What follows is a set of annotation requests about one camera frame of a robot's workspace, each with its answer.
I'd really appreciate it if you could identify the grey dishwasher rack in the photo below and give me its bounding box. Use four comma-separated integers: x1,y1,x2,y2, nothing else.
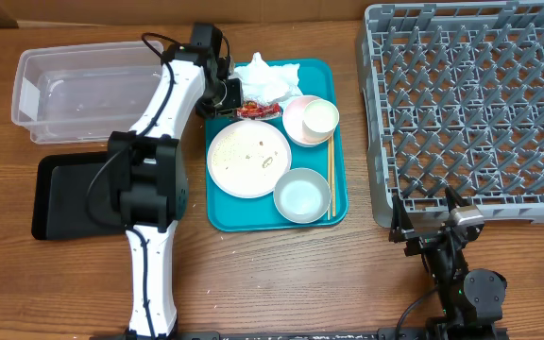
355,1,544,227

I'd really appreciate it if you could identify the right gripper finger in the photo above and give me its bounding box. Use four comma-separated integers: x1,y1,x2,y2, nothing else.
390,195,414,232
445,186,468,212

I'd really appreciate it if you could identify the grey-blue bowl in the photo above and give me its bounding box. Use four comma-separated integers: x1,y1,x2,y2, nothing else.
273,168,332,224

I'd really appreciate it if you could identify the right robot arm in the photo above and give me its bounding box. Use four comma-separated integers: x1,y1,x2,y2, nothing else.
389,187,508,339

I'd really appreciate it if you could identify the clear plastic bin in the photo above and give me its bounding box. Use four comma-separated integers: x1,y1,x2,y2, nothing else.
11,41,162,144

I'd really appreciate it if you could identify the white napkin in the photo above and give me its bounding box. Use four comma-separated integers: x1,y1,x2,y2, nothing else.
229,52,302,107

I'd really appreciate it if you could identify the pink bowl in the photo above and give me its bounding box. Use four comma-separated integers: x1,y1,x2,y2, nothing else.
282,95,330,147

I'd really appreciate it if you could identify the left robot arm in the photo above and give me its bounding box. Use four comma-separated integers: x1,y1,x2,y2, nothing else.
99,23,243,339

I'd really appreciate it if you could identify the white cup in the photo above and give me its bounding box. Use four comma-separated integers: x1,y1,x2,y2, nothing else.
302,99,339,143

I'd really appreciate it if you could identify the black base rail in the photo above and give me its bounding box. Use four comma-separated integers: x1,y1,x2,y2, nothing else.
90,328,509,340

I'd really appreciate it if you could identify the black plastic tray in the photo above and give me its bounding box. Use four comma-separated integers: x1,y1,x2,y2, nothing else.
31,151,124,241

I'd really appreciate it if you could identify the large white plate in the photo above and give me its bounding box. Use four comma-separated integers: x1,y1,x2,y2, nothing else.
207,120,292,198

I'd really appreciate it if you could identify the wooden chopstick right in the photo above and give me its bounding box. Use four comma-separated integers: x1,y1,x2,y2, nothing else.
331,133,336,217

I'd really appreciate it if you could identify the teal serving tray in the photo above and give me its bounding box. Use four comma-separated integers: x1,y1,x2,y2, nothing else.
206,59,349,232

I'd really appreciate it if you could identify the red snack wrapper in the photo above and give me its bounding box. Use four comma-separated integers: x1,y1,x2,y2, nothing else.
236,101,282,120

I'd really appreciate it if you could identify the wooden chopstick left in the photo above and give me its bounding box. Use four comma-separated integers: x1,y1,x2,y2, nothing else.
327,135,333,220

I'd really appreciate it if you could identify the wooden chopstick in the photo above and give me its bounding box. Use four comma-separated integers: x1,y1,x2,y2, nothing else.
327,135,333,220
331,133,336,217

